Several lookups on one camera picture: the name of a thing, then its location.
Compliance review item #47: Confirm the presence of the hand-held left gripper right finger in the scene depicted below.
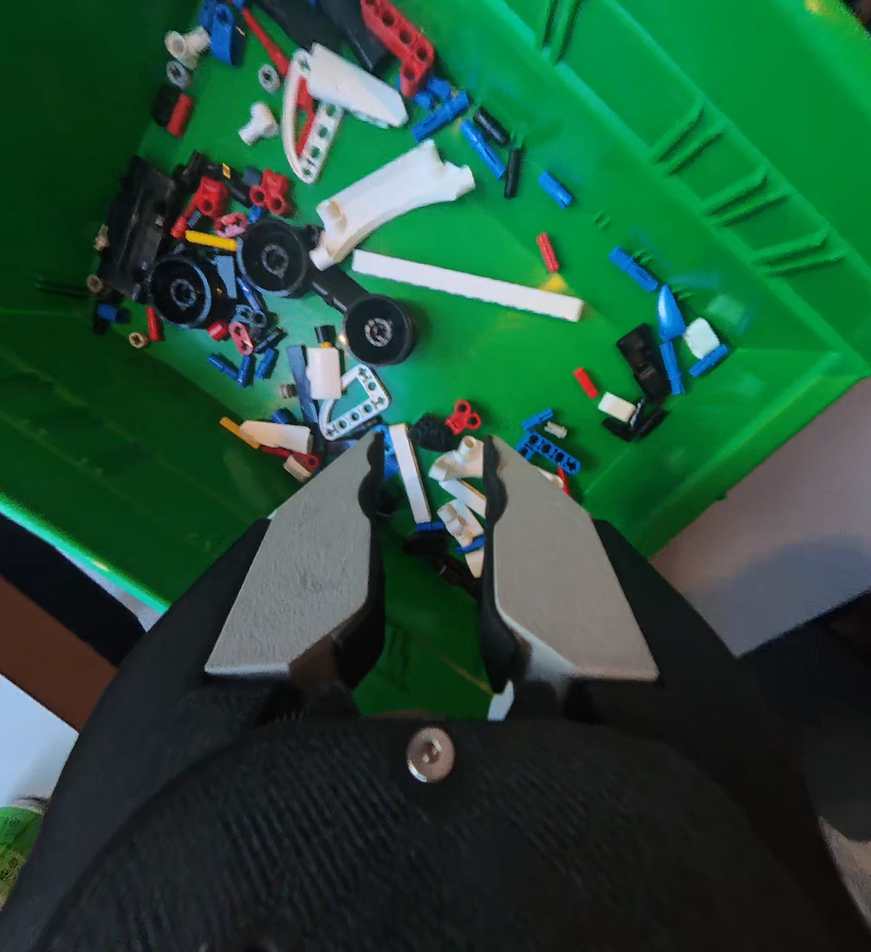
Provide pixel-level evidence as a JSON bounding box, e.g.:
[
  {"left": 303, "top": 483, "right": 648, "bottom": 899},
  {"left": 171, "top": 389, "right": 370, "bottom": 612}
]
[{"left": 478, "top": 436, "right": 661, "bottom": 721}]

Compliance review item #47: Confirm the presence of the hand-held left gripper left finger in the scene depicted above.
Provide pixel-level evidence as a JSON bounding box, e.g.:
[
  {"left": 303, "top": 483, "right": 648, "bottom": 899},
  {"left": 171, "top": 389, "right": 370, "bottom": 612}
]
[{"left": 203, "top": 431, "right": 388, "bottom": 689}]

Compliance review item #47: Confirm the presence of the green plastic bin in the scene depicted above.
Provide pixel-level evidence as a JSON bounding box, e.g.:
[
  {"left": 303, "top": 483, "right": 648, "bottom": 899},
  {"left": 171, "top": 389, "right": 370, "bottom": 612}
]
[{"left": 0, "top": 0, "right": 871, "bottom": 693}]

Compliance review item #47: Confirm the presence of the pile of small toy bricks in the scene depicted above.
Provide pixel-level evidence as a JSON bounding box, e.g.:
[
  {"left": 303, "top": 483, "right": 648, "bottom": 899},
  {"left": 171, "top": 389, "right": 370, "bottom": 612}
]
[{"left": 34, "top": 0, "right": 734, "bottom": 589}]

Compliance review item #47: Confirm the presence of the black toy wheel rim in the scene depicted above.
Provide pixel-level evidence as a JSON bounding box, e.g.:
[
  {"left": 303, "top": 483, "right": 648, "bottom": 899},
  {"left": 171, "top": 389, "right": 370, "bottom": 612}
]
[
  {"left": 149, "top": 255, "right": 228, "bottom": 330},
  {"left": 239, "top": 219, "right": 311, "bottom": 300},
  {"left": 342, "top": 294, "right": 417, "bottom": 368}
]

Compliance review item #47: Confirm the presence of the long white toy beam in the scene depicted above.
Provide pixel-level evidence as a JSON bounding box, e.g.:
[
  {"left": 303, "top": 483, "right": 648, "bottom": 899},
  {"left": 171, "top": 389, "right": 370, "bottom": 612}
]
[{"left": 350, "top": 249, "right": 585, "bottom": 323}]

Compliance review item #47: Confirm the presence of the white table with wooden edge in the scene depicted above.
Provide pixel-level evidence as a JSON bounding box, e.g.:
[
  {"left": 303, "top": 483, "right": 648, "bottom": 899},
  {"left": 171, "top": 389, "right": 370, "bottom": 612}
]
[{"left": 0, "top": 546, "right": 120, "bottom": 823}]

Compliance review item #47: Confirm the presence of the white curved toy arch panel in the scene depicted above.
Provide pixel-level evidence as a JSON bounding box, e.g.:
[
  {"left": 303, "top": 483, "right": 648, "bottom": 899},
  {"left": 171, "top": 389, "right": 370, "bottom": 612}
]
[{"left": 309, "top": 140, "right": 476, "bottom": 272}]

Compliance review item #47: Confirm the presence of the black rectangular toy panel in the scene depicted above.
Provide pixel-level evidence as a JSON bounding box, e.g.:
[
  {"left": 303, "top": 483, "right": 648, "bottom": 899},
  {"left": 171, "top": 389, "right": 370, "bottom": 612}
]
[{"left": 99, "top": 156, "right": 181, "bottom": 300}]

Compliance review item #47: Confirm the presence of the white curved holed toy beam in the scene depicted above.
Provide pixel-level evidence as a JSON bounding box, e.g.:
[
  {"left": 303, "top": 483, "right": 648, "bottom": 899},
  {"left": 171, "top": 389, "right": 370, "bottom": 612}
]
[{"left": 281, "top": 49, "right": 347, "bottom": 185}]

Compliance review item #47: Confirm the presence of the white wedge toy panel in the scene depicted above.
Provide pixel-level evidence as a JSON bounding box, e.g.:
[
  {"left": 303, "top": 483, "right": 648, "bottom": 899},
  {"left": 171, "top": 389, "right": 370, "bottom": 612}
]
[{"left": 307, "top": 42, "right": 411, "bottom": 129}]

